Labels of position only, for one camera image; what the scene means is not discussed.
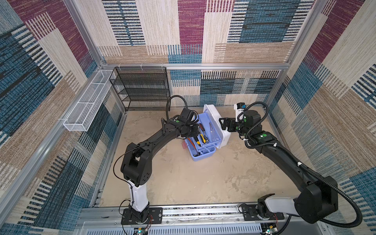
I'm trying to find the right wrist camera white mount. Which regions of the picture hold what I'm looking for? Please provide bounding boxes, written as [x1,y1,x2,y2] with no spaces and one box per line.
[234,102,246,121]

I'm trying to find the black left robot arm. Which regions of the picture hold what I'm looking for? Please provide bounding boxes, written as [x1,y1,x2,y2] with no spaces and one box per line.
[114,95,199,222]

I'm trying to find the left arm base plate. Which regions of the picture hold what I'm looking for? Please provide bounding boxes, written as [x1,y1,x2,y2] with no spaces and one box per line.
[121,207,163,225]

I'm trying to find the white and blue toolbox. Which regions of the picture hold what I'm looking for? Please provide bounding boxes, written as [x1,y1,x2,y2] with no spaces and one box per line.
[185,104,231,162]

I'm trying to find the black wire shelf rack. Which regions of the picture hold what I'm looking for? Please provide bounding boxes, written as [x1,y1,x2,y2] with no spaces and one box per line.
[109,67,170,111]

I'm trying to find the white wire mesh basket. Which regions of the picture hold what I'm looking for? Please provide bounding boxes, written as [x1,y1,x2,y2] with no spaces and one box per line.
[63,70,112,132]

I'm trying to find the yellow black handle ratchet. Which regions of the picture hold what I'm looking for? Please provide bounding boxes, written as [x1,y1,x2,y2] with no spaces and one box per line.
[195,134,206,146]

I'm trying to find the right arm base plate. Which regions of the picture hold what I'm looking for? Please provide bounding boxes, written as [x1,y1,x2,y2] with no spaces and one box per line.
[238,203,285,221]

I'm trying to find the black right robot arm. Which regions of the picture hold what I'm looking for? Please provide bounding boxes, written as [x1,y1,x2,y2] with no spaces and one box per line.
[218,102,363,228]

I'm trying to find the aluminium front rail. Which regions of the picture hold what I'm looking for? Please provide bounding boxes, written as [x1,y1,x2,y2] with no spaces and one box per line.
[76,201,324,227]

